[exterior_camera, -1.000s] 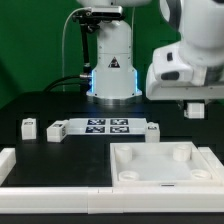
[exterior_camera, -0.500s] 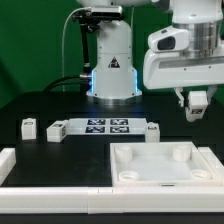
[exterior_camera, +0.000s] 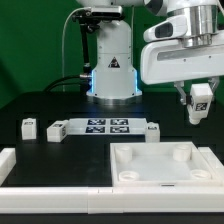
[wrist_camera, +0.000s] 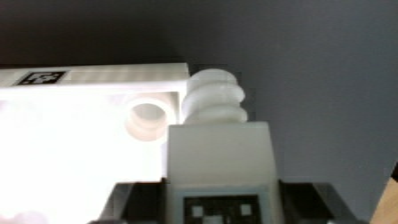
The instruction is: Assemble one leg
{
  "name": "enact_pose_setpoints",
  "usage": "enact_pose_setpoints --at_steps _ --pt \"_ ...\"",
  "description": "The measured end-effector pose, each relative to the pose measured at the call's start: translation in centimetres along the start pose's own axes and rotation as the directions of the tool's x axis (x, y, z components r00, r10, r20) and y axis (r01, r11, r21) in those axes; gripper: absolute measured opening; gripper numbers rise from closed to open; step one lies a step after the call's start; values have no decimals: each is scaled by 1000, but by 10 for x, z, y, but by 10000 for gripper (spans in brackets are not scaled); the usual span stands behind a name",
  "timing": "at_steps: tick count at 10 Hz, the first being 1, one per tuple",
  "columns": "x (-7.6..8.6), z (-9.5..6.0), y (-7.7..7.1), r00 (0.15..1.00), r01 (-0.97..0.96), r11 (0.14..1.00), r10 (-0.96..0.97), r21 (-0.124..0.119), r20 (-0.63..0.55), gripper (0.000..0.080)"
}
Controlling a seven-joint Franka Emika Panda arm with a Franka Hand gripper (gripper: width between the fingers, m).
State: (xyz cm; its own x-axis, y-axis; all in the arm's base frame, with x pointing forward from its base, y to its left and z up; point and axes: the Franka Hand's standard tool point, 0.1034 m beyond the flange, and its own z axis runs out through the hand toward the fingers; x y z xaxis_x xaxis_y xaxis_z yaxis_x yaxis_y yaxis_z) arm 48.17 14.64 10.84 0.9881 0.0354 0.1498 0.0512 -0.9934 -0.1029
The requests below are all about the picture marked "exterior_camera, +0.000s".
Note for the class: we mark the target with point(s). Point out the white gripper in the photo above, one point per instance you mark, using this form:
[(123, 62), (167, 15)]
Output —
[(168, 61)]

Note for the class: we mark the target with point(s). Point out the white square table top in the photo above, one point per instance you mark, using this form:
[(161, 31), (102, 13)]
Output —
[(164, 164)]

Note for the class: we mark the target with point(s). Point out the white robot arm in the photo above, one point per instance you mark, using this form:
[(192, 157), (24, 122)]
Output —
[(186, 46)]

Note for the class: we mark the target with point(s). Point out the white U-shaped obstacle fence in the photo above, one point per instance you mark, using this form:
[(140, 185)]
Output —
[(104, 199)]

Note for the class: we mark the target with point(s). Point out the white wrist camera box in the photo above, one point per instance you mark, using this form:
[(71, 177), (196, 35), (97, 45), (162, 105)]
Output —
[(172, 27)]

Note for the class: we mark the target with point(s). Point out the black camera stand pole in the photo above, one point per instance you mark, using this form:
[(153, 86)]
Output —
[(87, 65)]

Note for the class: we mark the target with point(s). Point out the black camera on stand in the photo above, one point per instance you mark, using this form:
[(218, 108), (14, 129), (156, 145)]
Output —
[(99, 13)]

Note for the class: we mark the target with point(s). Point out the white marker base plate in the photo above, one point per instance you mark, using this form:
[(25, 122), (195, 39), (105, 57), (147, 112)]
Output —
[(107, 126)]

